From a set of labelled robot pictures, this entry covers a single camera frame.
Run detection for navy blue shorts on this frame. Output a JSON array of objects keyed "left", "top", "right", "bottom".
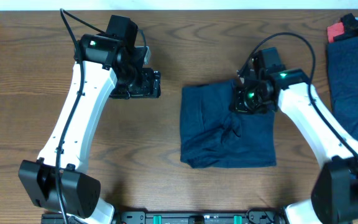
[{"left": 180, "top": 80, "right": 277, "bottom": 169}]

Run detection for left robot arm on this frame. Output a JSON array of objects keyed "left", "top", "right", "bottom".
[{"left": 18, "top": 15, "right": 161, "bottom": 223}]

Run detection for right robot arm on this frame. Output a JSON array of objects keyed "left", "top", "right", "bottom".
[{"left": 232, "top": 47, "right": 358, "bottom": 223}]

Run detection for navy blue folded garment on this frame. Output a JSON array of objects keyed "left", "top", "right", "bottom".
[{"left": 327, "top": 37, "right": 358, "bottom": 140}]

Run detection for red cloth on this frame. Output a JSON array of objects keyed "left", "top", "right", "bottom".
[{"left": 326, "top": 22, "right": 345, "bottom": 43}]

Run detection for black cloth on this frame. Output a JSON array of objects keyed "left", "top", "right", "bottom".
[{"left": 333, "top": 13, "right": 358, "bottom": 42}]

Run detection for black aluminium mounting rail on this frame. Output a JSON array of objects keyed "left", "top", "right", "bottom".
[{"left": 40, "top": 210, "right": 287, "bottom": 224}]

